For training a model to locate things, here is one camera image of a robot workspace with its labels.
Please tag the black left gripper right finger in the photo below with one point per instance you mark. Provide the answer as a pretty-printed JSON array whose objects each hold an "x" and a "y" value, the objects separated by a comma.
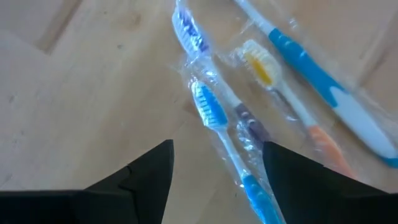
[{"x": 298, "y": 183}]

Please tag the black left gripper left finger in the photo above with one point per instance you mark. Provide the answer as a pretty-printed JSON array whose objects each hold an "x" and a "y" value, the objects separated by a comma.
[{"x": 149, "y": 180}]

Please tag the blue toothbrush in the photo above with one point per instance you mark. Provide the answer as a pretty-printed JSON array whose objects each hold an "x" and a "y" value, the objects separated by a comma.
[
  {"x": 211, "y": 107},
  {"x": 304, "y": 65}
]

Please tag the orange toothbrush in clear bag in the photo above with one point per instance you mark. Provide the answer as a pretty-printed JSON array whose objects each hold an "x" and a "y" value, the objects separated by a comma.
[{"x": 262, "y": 67}]

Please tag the purple toothbrush in clear bag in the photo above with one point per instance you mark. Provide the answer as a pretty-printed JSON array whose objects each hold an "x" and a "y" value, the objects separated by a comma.
[{"x": 189, "y": 31}]

